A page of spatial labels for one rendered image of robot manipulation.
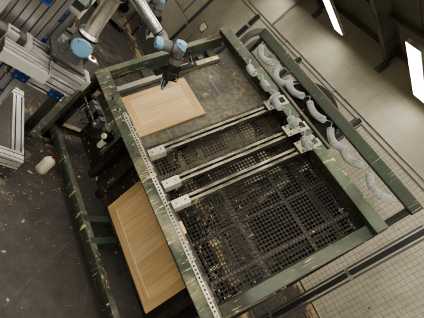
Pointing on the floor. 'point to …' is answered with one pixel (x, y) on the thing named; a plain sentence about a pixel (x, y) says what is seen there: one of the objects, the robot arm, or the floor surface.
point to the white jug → (45, 164)
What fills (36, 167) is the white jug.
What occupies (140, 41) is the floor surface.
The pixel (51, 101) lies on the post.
